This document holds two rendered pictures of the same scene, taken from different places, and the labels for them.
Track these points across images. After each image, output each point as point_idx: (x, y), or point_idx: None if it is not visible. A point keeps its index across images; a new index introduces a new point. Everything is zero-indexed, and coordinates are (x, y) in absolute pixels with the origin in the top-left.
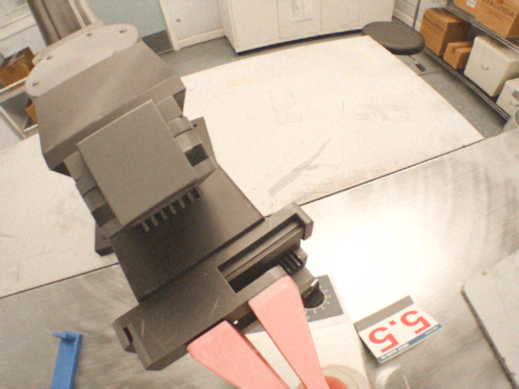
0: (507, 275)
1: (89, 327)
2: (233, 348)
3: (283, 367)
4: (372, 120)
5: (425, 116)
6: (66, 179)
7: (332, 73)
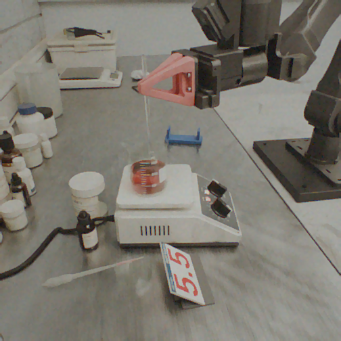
0: None
1: (205, 147)
2: (174, 57)
3: (172, 176)
4: None
5: None
6: (311, 127)
7: None
